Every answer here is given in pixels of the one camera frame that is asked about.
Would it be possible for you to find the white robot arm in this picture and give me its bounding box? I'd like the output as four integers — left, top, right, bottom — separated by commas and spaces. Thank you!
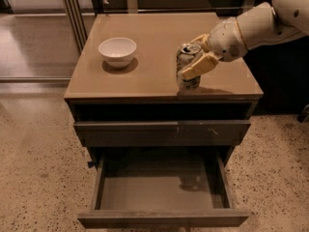
177, 0, 309, 81

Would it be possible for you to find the blue tape piece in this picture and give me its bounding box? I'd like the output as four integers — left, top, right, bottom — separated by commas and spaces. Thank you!
87, 161, 94, 168

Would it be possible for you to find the grey drawer cabinet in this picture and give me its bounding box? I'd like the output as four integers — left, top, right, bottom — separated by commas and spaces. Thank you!
65, 14, 263, 160

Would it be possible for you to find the open grey middle drawer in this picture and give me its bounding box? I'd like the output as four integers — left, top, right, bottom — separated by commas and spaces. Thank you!
78, 155, 249, 229

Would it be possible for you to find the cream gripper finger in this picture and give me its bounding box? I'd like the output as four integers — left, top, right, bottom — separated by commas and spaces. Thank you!
178, 52, 219, 80
192, 34, 211, 52

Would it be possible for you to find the metal railing frame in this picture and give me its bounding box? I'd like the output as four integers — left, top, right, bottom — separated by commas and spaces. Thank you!
58, 0, 274, 55

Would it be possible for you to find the grey top drawer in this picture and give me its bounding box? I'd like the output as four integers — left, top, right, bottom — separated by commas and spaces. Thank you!
74, 120, 250, 147

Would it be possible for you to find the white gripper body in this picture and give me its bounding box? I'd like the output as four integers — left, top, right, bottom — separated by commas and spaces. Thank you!
208, 17, 247, 62

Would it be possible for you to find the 7up can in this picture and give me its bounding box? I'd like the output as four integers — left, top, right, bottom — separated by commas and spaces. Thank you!
176, 43, 204, 91

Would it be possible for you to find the white ceramic bowl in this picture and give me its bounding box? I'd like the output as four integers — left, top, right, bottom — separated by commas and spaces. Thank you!
98, 38, 137, 69

